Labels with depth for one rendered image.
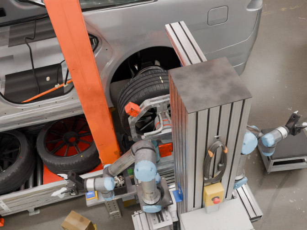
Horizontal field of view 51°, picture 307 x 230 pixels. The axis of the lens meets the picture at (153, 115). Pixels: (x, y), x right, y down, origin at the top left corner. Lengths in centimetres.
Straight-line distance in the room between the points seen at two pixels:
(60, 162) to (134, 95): 97
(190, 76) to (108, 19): 128
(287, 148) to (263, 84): 127
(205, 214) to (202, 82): 82
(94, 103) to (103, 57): 56
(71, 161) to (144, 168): 141
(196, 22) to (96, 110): 105
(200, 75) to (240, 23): 158
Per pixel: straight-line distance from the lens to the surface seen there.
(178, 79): 127
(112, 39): 253
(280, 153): 321
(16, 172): 319
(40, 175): 334
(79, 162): 301
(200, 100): 119
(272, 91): 424
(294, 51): 491
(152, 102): 245
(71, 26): 183
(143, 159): 172
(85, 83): 207
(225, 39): 285
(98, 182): 194
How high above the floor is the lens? 289
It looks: 48 degrees down
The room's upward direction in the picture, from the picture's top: 7 degrees counter-clockwise
